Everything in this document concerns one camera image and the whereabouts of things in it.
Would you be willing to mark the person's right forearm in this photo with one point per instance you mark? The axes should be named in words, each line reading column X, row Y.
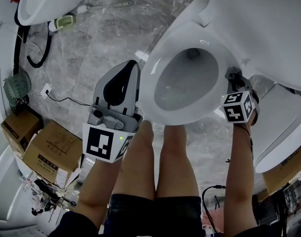
column 239, row 176

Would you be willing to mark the navy shirt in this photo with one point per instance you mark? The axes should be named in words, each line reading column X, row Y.
column 73, row 226

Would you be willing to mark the person's left forearm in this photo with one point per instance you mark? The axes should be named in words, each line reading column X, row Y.
column 98, row 189

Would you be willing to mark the dark shorts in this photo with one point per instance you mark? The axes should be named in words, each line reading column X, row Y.
column 152, row 216

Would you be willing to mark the small green fan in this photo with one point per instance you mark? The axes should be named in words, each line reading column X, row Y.
column 16, row 86

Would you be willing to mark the white toilet bowl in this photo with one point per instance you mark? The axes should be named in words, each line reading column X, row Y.
column 184, row 83

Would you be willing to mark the open cardboard box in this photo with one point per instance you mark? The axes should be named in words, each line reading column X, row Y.
column 286, row 174

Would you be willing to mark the egg-shaped white toilet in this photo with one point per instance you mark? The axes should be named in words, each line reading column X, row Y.
column 46, row 1

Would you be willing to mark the grey cleaning cloth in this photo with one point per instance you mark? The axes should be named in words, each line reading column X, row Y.
column 231, row 72

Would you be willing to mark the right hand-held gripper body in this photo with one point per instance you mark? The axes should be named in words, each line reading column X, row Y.
column 235, row 107

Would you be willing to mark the person's right leg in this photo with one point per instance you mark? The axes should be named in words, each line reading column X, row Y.
column 177, row 162

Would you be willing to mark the small cardboard box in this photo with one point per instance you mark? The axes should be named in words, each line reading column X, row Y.
column 19, row 127

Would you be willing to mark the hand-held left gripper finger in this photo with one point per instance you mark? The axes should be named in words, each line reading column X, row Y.
column 135, row 90
column 99, row 90

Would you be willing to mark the white ceramic fixture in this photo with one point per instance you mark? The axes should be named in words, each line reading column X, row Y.
column 3, row 189

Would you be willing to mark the person's leg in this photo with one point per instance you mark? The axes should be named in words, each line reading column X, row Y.
column 177, row 162
column 135, row 162

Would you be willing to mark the white toilet lid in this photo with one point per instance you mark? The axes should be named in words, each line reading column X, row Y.
column 264, row 33

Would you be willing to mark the white floor power socket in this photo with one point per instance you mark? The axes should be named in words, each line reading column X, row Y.
column 46, row 90

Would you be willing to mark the large labelled cardboard box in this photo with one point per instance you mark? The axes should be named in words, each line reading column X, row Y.
column 54, row 144

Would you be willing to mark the person's right hand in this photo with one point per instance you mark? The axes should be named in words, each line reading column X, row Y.
column 256, row 112

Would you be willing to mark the person's left leg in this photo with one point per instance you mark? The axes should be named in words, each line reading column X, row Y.
column 135, row 162

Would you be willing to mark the pale green brush holder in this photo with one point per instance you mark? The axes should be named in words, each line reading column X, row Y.
column 65, row 22

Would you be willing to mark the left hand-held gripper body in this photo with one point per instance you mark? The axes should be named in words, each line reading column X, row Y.
column 96, row 142

